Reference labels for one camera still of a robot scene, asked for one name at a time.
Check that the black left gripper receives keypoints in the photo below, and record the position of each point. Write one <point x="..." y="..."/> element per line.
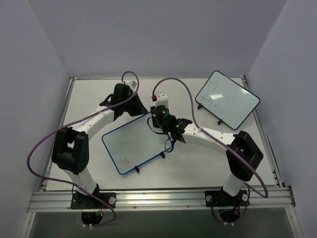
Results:
<point x="138" y="106"/>

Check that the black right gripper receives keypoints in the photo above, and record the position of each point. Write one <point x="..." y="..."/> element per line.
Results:
<point x="155" y="121"/>

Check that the blue framed whiteboard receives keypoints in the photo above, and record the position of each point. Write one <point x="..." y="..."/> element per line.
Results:
<point x="135" y="143"/>

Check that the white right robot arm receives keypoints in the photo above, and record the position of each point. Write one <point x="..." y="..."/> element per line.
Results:
<point x="243" y="154"/>

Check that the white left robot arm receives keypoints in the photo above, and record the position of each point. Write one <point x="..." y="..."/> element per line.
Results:
<point x="71" y="146"/>

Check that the black framed whiteboard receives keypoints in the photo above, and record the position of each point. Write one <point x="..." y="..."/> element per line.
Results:
<point x="230" y="102"/>

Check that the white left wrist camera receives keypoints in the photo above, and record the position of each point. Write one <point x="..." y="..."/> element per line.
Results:
<point x="132" y="85"/>

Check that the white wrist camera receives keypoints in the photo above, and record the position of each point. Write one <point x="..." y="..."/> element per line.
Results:
<point x="160" y="98"/>
<point x="132" y="85"/>

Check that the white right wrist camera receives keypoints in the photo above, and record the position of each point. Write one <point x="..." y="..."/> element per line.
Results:
<point x="160" y="98"/>

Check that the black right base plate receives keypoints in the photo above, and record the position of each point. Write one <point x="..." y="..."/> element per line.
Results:
<point x="219" y="198"/>

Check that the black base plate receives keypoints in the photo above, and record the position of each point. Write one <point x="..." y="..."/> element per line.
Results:
<point x="81" y="202"/>
<point x="219" y="198"/>

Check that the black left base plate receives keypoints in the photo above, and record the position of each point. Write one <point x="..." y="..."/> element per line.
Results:
<point x="81" y="202"/>

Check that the aluminium mounting rail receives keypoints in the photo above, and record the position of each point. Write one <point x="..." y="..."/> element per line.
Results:
<point x="156" y="200"/>

